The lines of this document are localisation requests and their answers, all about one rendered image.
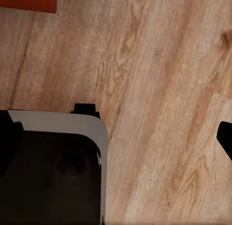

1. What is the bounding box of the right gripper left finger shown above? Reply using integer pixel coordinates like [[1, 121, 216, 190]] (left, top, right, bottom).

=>
[[0, 121, 25, 179]]

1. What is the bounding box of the storage box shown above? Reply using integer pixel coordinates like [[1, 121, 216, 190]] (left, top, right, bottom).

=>
[[0, 0, 57, 14]]

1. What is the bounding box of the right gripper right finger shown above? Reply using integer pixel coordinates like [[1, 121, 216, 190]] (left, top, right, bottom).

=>
[[217, 121, 232, 160]]

